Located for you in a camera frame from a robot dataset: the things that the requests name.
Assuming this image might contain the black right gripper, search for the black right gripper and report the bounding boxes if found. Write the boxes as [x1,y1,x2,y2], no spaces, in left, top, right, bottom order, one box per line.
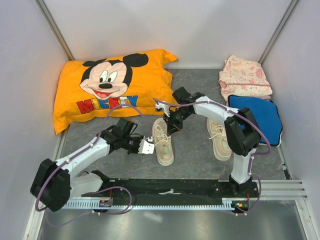
[163,107,192,136]

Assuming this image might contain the beige lace shoe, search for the beige lace shoe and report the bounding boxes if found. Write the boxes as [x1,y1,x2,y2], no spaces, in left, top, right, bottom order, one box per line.
[152,118,174,167]
[206,118,232,162]

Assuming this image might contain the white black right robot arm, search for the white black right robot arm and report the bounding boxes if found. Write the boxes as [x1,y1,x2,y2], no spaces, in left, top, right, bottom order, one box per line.
[155,87,261,197]

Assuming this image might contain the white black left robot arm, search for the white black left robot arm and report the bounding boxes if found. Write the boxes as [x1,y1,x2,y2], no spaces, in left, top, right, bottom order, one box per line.
[30,118,155,212]

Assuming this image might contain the orange Mickey Mouse pillow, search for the orange Mickey Mouse pillow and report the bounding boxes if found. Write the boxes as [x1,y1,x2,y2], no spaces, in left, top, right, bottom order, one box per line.
[53,49,178,134]

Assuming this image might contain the pink patterned folded garment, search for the pink patterned folded garment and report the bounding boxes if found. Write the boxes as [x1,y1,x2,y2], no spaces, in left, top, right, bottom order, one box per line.
[218,55,273,101]

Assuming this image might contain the blue folded cloth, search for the blue folded cloth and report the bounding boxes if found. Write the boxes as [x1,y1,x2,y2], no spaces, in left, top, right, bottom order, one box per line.
[227,95,283,147]

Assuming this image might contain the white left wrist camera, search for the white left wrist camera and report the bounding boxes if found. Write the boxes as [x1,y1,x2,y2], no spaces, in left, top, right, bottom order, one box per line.
[138,138,155,155]

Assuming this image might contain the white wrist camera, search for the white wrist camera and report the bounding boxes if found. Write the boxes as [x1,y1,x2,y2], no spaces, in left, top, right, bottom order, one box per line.
[138,138,155,155]
[155,102,170,116]

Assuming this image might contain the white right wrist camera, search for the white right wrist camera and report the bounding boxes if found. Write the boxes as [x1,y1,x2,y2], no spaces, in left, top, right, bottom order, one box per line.
[155,102,170,116]

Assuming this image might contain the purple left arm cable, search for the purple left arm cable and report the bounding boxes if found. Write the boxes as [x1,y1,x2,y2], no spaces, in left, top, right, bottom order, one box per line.
[34,104,153,227]

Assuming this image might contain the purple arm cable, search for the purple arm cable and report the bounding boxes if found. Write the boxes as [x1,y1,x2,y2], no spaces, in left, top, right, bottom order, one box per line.
[34,104,153,227]
[152,97,272,217]

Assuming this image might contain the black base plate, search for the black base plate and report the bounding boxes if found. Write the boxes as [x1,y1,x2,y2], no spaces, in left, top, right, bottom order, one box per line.
[82,178,259,199]

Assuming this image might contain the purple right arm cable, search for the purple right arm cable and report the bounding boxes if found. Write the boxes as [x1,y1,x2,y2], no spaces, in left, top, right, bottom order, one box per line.
[152,97,272,217]

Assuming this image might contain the grey slotted cable duct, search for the grey slotted cable duct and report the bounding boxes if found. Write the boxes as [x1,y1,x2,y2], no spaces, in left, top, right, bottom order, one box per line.
[62,197,235,211]

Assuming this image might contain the aluminium frame rail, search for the aluminium frame rail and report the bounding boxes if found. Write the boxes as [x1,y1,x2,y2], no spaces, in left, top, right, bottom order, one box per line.
[34,178,309,200]

